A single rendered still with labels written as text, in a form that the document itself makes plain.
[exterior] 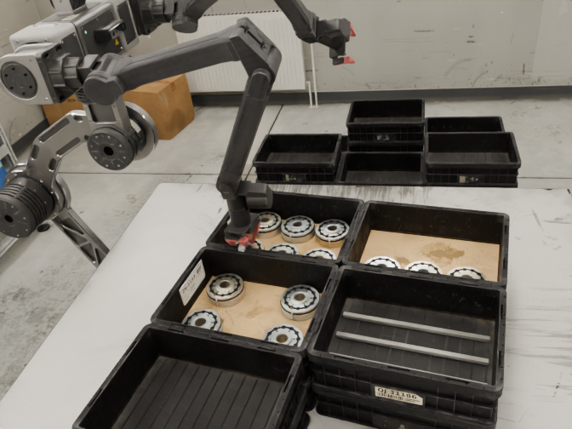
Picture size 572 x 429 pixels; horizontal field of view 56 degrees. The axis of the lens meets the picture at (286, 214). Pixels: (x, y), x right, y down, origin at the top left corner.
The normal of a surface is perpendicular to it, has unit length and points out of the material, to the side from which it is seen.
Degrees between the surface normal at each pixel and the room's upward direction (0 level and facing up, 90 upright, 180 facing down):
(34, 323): 0
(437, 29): 90
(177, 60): 100
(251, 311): 0
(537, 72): 90
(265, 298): 0
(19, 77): 90
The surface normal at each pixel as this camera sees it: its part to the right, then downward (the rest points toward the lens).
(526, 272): -0.11, -0.81
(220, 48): -0.36, 0.73
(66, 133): -0.21, 0.58
